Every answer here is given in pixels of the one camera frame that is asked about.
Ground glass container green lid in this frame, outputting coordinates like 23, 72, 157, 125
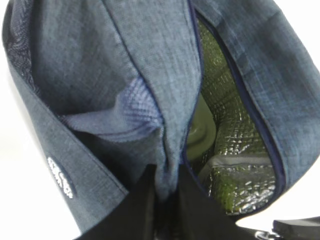
186, 95, 217, 162

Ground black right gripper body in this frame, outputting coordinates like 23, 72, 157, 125
254, 216, 320, 240

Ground dark blue lunch bag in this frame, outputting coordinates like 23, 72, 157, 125
2, 0, 320, 240

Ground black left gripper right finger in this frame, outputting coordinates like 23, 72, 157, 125
172, 164, 253, 240

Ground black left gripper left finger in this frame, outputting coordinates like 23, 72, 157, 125
78, 164, 156, 240

